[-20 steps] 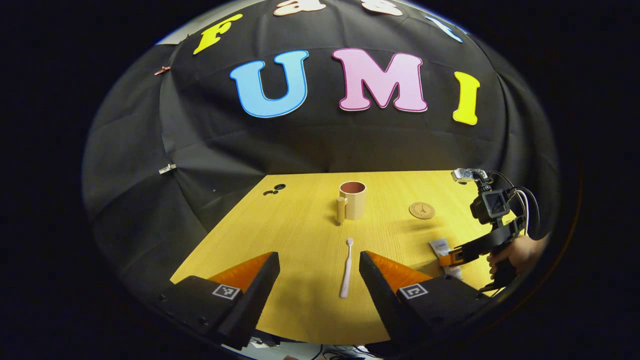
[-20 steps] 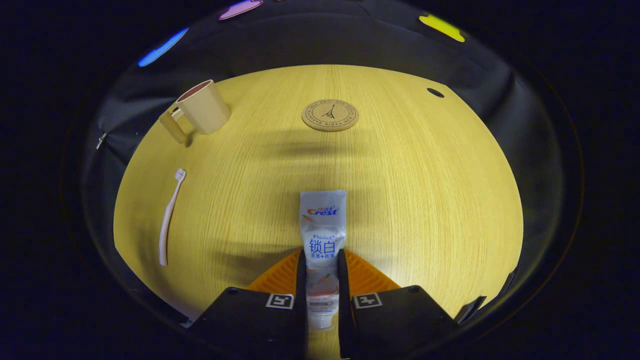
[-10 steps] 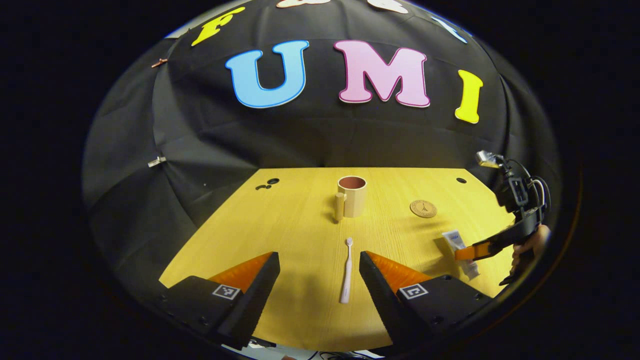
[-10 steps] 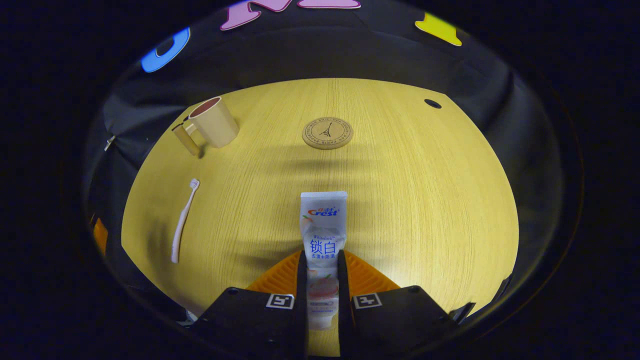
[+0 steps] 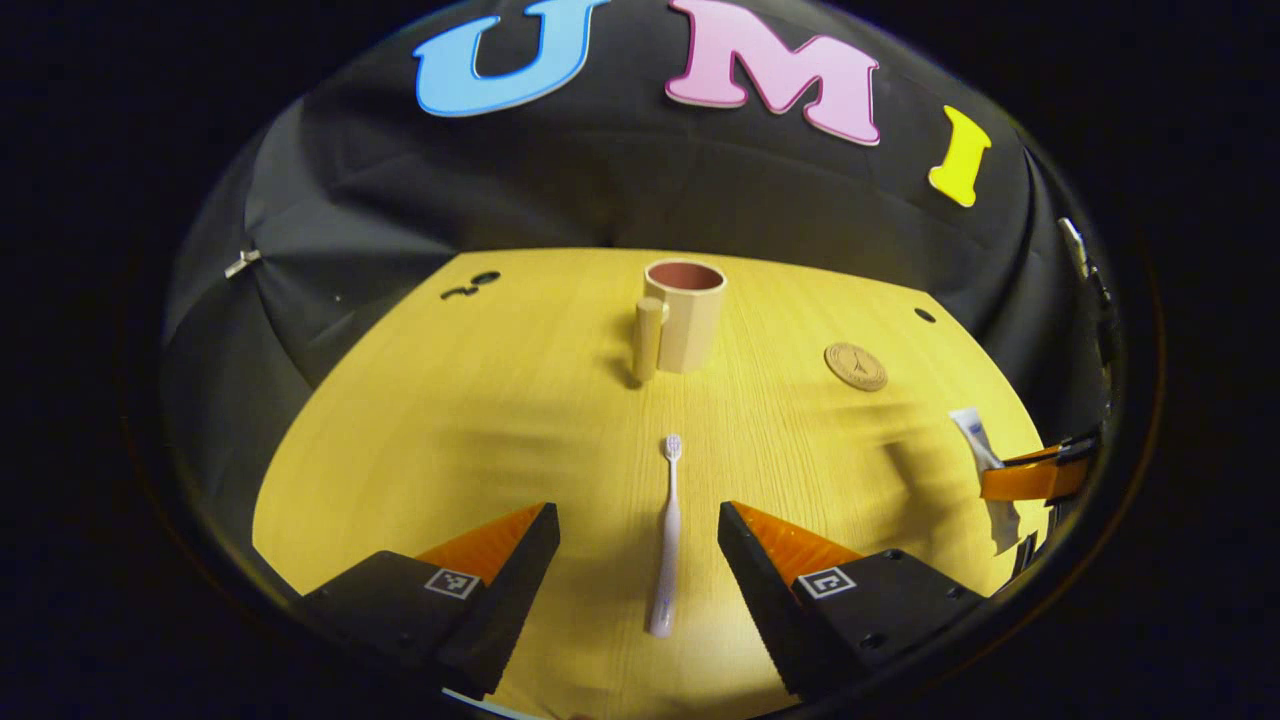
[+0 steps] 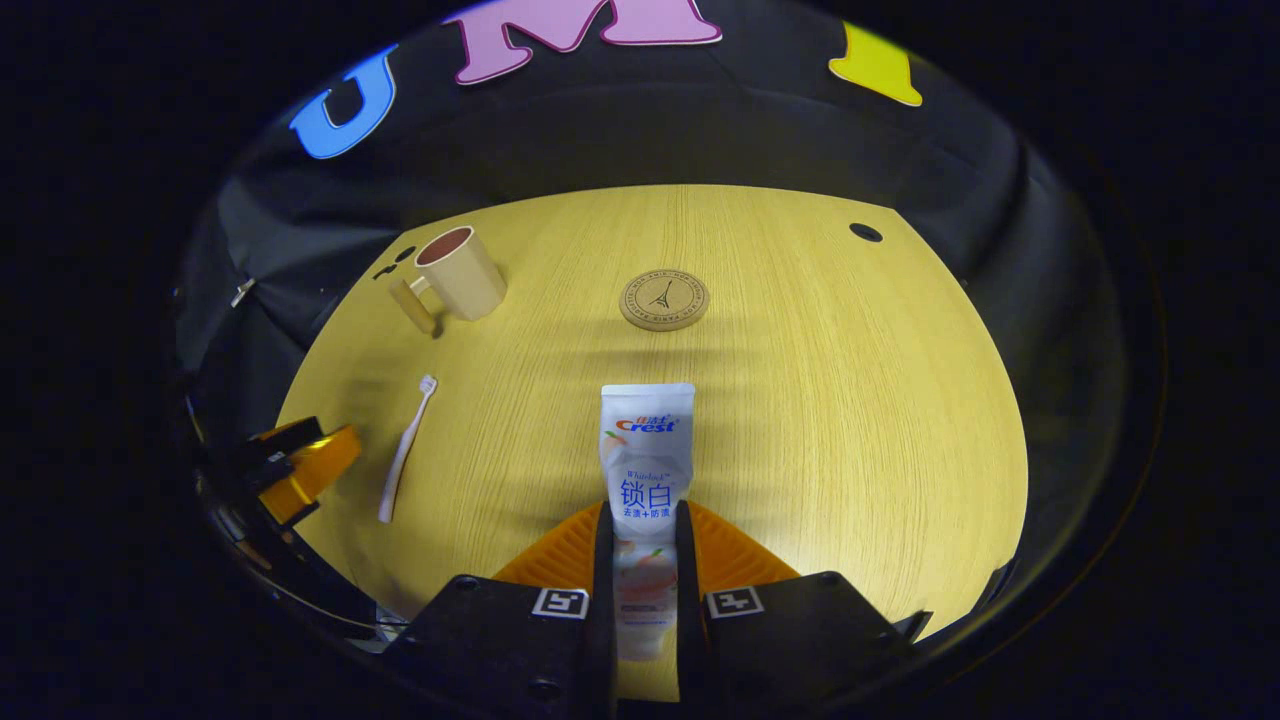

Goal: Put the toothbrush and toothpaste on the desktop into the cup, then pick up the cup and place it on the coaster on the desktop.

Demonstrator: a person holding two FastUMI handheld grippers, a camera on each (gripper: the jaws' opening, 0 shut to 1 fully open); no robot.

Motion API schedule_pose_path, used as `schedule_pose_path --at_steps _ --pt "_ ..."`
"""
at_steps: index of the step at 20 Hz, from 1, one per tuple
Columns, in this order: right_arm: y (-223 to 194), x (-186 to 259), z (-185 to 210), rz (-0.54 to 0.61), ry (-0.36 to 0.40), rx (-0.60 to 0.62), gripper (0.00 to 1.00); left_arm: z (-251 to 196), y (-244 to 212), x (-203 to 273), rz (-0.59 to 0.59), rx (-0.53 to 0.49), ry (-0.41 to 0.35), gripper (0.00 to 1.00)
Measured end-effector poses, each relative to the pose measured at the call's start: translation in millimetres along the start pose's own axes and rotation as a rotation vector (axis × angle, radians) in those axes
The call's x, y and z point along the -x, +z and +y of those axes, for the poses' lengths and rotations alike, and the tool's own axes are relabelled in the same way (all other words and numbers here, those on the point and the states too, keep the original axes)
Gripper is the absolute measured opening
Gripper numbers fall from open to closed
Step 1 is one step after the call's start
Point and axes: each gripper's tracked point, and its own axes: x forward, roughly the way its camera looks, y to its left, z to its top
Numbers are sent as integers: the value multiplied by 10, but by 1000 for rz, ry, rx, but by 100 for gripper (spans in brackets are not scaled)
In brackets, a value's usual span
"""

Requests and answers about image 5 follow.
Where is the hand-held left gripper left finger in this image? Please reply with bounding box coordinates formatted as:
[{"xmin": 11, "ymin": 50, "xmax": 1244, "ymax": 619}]
[{"xmin": 300, "ymin": 502, "xmax": 561, "ymax": 701}]

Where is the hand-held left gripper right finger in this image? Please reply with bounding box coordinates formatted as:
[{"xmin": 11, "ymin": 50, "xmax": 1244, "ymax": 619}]
[{"xmin": 717, "ymin": 500, "xmax": 991, "ymax": 699}]

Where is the white toothpaste tube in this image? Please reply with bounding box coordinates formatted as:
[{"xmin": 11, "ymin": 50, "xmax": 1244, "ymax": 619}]
[{"xmin": 948, "ymin": 407, "xmax": 1024, "ymax": 557}]

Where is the pink toothbrush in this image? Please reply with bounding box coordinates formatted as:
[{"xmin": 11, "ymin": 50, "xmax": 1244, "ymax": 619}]
[{"xmin": 647, "ymin": 433, "xmax": 686, "ymax": 639}]

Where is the round cork coaster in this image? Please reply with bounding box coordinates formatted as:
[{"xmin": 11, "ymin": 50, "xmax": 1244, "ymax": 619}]
[{"xmin": 824, "ymin": 342, "xmax": 889, "ymax": 392}]

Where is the beige cup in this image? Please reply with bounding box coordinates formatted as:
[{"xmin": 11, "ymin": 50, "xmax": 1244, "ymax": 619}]
[{"xmin": 633, "ymin": 259, "xmax": 727, "ymax": 389}]

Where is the wooden desktop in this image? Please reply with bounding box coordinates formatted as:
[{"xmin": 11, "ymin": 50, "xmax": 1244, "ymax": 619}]
[{"xmin": 252, "ymin": 247, "xmax": 1051, "ymax": 720}]

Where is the black backdrop cloth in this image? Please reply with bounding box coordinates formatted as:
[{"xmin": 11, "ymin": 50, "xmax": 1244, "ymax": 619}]
[{"xmin": 160, "ymin": 0, "xmax": 1126, "ymax": 601}]

